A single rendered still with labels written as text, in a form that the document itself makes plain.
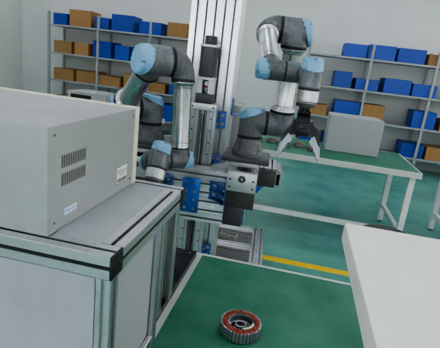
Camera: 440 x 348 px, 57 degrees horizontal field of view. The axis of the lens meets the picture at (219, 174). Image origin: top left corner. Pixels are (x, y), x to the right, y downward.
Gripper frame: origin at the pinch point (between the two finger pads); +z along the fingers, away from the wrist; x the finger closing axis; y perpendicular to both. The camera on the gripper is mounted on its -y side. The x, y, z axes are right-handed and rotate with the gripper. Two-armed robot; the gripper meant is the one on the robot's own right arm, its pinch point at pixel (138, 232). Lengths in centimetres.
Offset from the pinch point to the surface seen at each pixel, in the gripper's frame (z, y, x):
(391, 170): -107, 204, -134
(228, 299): 15.3, -9.7, -37.5
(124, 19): -393, 455, 283
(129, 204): -2, -52, -15
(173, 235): 0.8, -29.8, -20.5
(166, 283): 14.3, -21.2, -19.6
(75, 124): -12, -74, -9
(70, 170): -4, -71, -9
